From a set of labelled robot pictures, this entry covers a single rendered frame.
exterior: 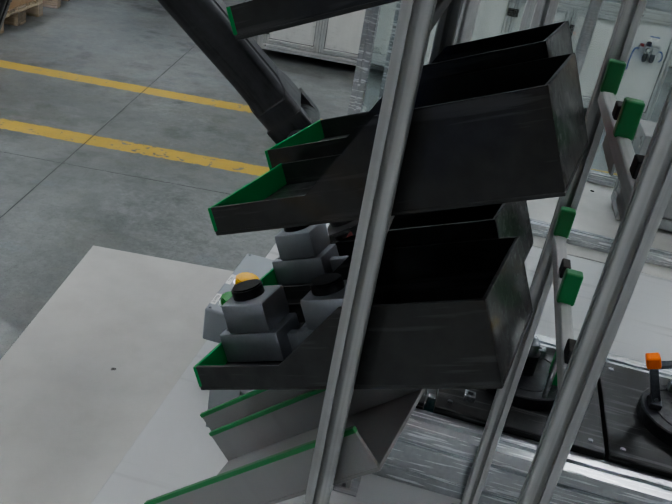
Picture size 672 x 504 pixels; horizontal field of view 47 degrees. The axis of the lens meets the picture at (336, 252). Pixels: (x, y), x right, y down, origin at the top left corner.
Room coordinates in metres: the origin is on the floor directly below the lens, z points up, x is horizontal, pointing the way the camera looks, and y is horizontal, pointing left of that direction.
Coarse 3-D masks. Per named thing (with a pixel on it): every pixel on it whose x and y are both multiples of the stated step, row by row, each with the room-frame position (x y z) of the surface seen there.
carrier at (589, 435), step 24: (528, 360) 0.97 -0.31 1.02; (552, 360) 1.00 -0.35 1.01; (528, 384) 0.95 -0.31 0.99; (552, 384) 0.96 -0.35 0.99; (456, 408) 0.89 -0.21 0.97; (480, 408) 0.90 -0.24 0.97; (528, 408) 0.92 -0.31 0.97; (528, 432) 0.87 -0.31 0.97; (600, 432) 0.89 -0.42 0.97; (600, 456) 0.85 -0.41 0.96
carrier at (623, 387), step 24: (600, 384) 1.02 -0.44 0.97; (624, 384) 1.03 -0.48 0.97; (648, 384) 1.04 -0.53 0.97; (600, 408) 0.97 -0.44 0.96; (624, 408) 0.96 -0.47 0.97; (648, 408) 0.95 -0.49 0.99; (624, 432) 0.90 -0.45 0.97; (648, 432) 0.91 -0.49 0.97; (624, 456) 0.85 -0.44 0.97; (648, 456) 0.86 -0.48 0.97
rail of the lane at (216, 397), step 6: (210, 390) 0.88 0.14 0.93; (216, 390) 0.88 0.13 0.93; (222, 390) 0.88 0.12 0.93; (228, 390) 0.88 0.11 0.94; (234, 390) 0.88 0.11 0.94; (240, 390) 0.88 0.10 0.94; (210, 396) 0.88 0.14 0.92; (216, 396) 0.88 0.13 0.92; (222, 396) 0.88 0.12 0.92; (228, 396) 0.88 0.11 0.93; (234, 396) 0.88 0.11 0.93; (210, 402) 0.88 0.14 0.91; (216, 402) 0.88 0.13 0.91; (222, 402) 0.88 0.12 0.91; (210, 408) 0.88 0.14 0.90
